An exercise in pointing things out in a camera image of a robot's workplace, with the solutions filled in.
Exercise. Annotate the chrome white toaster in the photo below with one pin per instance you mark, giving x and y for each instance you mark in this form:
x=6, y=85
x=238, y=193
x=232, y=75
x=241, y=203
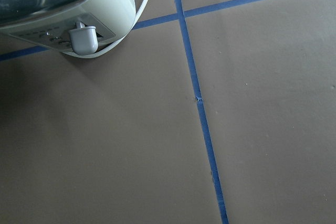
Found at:
x=74, y=27

